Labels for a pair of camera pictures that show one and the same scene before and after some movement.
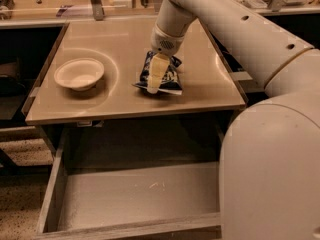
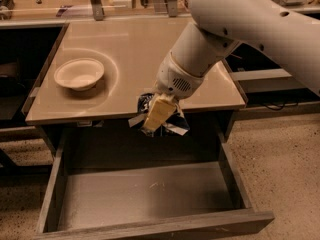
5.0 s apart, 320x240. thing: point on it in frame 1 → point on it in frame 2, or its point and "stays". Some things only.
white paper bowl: (80, 74) stays
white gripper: (164, 43) → (175, 77)
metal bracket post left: (96, 2) stays
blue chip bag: (170, 80) → (177, 122)
